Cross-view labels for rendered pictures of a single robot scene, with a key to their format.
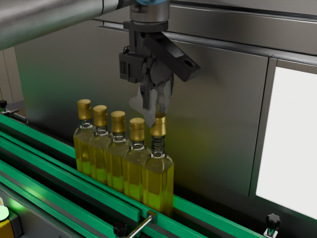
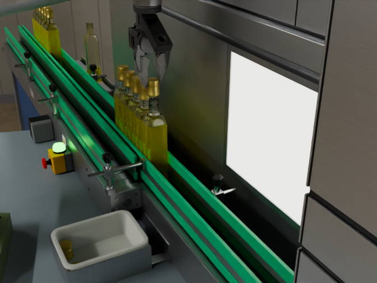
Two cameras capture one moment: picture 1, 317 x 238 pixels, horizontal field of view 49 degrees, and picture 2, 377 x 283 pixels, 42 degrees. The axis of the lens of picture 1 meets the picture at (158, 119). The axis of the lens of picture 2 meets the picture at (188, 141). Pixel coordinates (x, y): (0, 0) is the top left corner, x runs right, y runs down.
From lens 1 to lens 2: 0.76 m
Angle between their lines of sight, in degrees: 23
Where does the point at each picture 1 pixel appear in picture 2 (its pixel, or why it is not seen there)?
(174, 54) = (153, 31)
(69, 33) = not seen: hidden behind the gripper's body
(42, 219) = (80, 154)
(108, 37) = not seen: hidden behind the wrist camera
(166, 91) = (161, 61)
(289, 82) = (238, 65)
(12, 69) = not seen: hidden behind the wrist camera
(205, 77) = (200, 56)
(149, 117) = (141, 78)
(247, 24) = (219, 15)
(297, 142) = (244, 117)
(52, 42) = (130, 17)
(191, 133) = (194, 105)
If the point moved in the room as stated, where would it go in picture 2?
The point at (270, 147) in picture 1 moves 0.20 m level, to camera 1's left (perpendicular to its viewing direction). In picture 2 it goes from (231, 121) to (161, 107)
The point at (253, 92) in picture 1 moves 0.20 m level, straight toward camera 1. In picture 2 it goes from (221, 72) to (165, 94)
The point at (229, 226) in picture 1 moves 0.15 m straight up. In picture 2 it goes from (193, 182) to (193, 131)
